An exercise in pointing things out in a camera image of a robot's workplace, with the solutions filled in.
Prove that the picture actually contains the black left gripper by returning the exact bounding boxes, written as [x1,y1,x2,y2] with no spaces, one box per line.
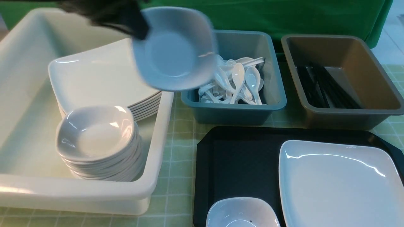
[57,0,150,40]

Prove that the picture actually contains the white bowl tray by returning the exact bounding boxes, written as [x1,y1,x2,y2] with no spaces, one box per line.
[206,197,280,227]
[132,6,218,91]

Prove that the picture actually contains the white square rice plate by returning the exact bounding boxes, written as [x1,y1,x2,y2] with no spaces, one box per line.
[279,140,404,227]

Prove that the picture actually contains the black chopstick pair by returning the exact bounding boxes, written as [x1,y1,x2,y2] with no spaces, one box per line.
[310,62,362,109]

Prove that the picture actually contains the stack of white square plates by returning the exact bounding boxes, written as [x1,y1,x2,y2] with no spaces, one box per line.
[48,38,162,122]

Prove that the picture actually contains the teal plastic spoon bin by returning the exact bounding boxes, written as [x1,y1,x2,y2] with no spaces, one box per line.
[181,30,287,125]

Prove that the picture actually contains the pile of white soup spoons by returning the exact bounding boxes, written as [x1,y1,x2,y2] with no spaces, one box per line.
[198,55,264,105]

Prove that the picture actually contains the stack of white bowls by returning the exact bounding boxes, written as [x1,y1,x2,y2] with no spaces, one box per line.
[55,105,145,182]

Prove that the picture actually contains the black serving tray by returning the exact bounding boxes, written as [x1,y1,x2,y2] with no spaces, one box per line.
[193,125,404,227]

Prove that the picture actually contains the large white plastic tub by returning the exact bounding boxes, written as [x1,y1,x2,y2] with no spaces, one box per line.
[0,8,174,215]

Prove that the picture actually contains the green checked tablecloth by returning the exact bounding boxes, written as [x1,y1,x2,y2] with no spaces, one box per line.
[1,63,403,227]

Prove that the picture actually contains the brown plastic chopstick bin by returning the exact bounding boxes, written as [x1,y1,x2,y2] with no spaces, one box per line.
[281,34,403,130]

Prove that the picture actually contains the black chopsticks in bin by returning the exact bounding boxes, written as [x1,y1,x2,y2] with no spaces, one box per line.
[296,65,362,109]

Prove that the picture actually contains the green backdrop cloth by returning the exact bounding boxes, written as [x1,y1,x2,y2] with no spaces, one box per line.
[1,0,393,53]

